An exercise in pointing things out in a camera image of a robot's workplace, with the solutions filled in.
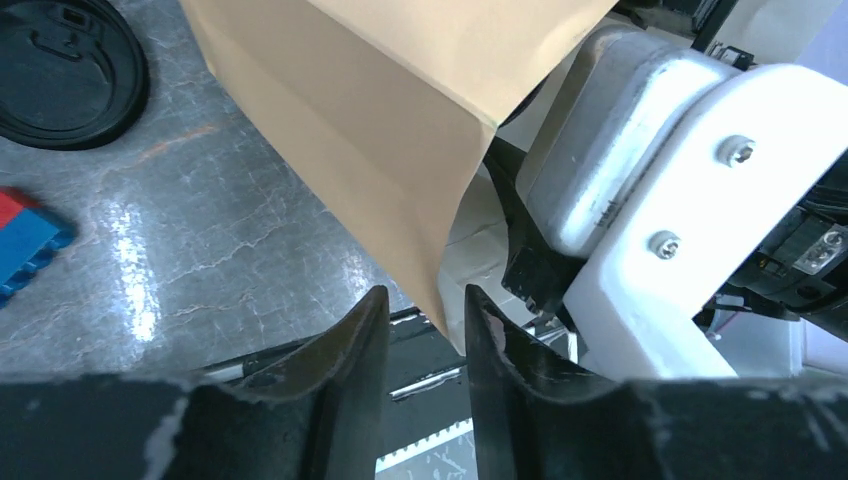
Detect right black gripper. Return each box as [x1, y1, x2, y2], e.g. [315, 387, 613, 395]
[483, 0, 848, 346]

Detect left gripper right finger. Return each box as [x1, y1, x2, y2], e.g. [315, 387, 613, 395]
[465, 285, 847, 479]

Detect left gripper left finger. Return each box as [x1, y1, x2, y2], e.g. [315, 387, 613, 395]
[1, 286, 389, 479]

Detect brown paper bag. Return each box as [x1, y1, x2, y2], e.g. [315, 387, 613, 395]
[182, 1, 612, 351]

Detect red and blue block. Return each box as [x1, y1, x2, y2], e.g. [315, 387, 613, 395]
[1, 186, 77, 308]

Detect stacked spare black lids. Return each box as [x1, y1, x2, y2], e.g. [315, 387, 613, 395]
[1, 1, 151, 151]

